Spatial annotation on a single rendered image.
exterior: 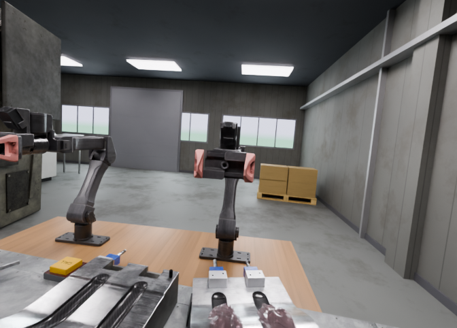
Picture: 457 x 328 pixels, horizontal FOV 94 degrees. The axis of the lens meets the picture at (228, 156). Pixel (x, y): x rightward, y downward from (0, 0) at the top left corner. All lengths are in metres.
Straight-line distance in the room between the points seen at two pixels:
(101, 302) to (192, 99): 7.11
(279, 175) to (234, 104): 3.36
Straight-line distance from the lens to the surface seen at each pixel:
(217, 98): 7.36
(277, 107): 7.31
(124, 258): 0.96
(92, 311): 0.63
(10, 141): 0.76
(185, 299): 0.75
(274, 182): 4.80
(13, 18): 3.41
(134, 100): 8.17
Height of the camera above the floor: 1.27
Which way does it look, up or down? 5 degrees down
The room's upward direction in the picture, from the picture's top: 4 degrees clockwise
